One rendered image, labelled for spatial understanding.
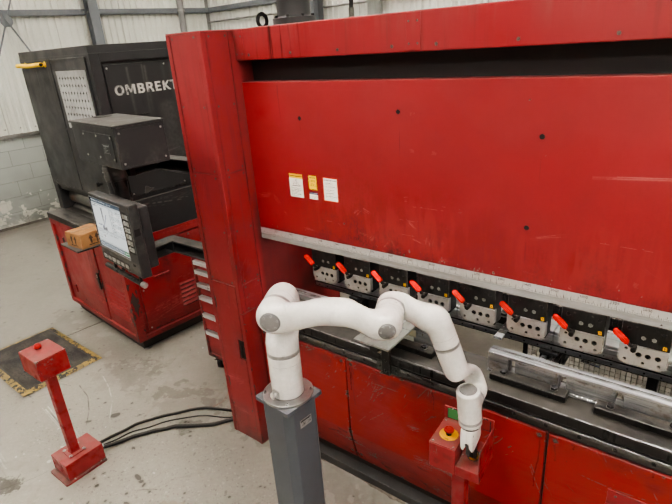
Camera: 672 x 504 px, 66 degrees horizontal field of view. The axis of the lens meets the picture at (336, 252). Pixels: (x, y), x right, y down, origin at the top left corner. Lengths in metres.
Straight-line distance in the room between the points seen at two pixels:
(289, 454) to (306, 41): 1.66
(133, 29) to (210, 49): 7.03
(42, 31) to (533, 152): 7.86
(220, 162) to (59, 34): 6.66
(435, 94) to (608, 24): 0.60
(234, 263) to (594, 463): 1.82
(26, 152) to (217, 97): 6.49
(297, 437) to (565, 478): 1.06
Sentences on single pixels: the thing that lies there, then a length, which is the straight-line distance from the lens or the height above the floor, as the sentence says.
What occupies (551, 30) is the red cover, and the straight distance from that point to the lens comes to 1.88.
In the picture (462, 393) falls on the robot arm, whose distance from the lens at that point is 1.94.
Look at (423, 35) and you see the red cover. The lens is 2.05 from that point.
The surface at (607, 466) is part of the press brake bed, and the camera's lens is 2.28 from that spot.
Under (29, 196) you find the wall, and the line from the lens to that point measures 8.95.
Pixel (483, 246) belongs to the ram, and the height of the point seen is 1.44.
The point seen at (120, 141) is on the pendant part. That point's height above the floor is 1.88.
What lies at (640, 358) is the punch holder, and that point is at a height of 1.13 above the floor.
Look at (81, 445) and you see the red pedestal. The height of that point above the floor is 0.13.
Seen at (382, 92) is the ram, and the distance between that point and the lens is 2.17.
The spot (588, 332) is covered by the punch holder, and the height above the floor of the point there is 1.18.
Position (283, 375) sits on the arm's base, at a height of 1.12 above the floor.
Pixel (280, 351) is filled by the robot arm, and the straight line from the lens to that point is 1.88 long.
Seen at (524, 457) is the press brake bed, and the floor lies 0.60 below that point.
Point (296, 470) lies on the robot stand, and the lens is 2.17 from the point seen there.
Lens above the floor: 2.22
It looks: 22 degrees down
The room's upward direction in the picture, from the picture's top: 4 degrees counter-clockwise
